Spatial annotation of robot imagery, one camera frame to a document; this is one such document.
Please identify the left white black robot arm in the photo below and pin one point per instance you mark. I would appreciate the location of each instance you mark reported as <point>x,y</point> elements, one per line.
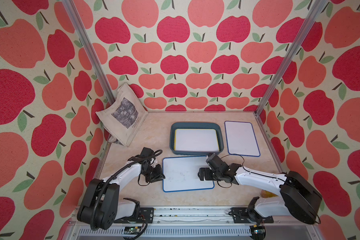
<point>101,206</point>

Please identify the beige printed canvas bag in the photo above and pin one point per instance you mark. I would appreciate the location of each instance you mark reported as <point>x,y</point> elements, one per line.
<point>124,117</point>

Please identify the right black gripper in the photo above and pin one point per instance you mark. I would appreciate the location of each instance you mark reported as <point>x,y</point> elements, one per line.
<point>205,175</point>

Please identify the blue-framed whiteboard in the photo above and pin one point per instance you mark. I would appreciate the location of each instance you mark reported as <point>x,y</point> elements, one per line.
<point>181,174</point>
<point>241,139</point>

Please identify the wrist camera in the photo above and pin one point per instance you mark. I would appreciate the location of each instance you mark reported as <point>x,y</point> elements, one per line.
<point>215,162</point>
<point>146,153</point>

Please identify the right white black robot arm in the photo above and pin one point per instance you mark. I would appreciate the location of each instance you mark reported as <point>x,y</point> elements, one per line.
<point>300,198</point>

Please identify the aluminium frame post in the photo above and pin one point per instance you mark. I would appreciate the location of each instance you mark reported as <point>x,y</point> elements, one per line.
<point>307,25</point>
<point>90,50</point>

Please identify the right aluminium frame post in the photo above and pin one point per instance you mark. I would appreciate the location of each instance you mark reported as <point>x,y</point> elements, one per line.
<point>307,25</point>

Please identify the teal plastic storage box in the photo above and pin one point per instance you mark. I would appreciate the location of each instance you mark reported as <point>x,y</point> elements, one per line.
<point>195,125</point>

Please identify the yellow-framed whiteboard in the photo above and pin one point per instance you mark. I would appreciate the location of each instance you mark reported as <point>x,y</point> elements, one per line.
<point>196,140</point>

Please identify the left aluminium frame post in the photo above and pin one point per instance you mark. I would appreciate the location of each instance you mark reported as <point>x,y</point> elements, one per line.
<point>90,50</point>

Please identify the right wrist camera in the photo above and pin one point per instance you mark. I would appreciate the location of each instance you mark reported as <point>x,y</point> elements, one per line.
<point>215,162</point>

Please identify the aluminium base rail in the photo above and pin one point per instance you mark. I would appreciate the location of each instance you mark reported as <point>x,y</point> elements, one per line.
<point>196,223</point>

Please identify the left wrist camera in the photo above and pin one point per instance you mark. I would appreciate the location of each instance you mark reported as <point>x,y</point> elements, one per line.
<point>146,153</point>

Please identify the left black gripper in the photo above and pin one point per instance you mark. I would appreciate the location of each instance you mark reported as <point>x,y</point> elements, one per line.
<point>159,175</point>

